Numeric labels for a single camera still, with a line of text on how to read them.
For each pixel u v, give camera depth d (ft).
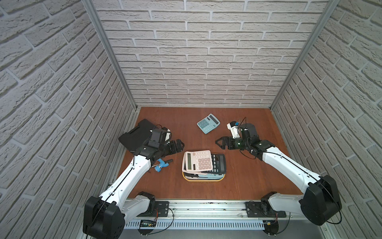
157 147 1.98
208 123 3.50
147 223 2.38
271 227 2.25
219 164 2.66
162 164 2.82
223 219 2.38
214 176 2.60
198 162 2.59
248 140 2.04
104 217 1.24
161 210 2.39
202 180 2.64
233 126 2.43
